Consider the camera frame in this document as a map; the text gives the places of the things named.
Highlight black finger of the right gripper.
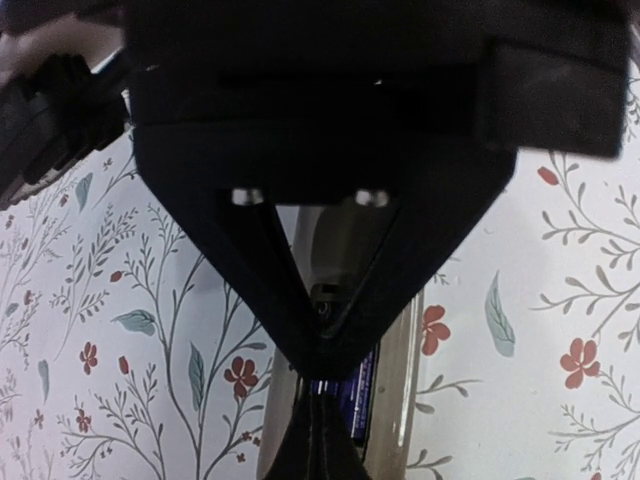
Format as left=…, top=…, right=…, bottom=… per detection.
left=134, top=121, right=516, bottom=380

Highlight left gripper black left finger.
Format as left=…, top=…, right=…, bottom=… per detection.
left=265, top=393, right=318, bottom=480

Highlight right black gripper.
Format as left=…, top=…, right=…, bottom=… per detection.
left=124, top=1, right=630, bottom=156

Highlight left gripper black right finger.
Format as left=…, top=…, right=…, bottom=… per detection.
left=317, top=395, right=370, bottom=480

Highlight white remote control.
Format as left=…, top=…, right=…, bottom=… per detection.
left=256, top=202, right=424, bottom=479

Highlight floral patterned table mat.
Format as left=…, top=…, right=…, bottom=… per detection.
left=1, top=78, right=639, bottom=479

